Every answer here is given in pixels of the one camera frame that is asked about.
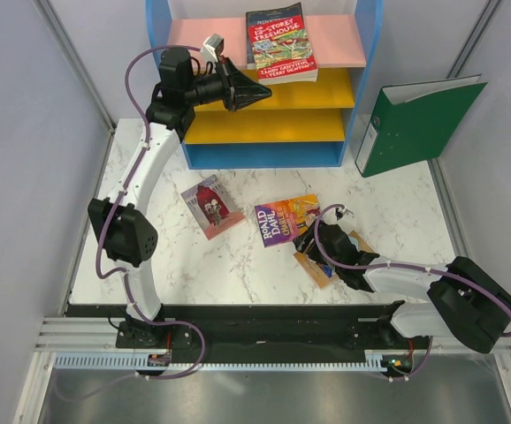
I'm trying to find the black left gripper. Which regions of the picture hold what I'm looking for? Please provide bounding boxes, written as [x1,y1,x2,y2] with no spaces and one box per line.
[185,57,272,113]

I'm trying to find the dark blue 1984 book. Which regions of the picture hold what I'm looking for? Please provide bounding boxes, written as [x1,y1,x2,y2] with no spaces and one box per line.
[244,2,306,71]

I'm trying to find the red treehouse book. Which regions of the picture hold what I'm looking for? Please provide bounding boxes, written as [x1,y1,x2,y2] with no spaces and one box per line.
[248,14,318,86]

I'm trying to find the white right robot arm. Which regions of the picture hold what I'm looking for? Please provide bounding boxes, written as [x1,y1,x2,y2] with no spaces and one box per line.
[294,220,511,353]

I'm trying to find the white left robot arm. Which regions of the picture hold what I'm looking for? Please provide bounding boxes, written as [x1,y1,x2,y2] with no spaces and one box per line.
[88,34,271,349]

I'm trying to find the orange Roald Dahl book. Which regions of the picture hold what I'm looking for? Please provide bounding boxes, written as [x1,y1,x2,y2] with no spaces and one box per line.
[255,194,321,248]

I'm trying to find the tan Othello book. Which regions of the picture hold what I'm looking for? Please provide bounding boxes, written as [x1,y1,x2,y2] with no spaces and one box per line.
[294,231,375,291]

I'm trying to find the blue shelf unit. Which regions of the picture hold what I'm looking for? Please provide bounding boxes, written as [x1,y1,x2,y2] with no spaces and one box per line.
[145,1,385,170]

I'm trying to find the pink castle cover book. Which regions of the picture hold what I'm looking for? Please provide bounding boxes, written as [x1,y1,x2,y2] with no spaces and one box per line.
[181,174,245,240]

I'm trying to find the green lever arch binder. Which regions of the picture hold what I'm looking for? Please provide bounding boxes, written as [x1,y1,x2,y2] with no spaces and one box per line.
[355,75,486,178]

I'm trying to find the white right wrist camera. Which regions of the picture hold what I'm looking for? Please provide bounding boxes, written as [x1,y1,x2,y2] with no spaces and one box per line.
[335,207,355,221]

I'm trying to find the light blue cable duct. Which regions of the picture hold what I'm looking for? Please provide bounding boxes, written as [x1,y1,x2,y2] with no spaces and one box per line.
[54,348,416,372]

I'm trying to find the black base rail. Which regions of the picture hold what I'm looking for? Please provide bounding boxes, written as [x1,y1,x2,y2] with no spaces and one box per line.
[66,301,429,362]

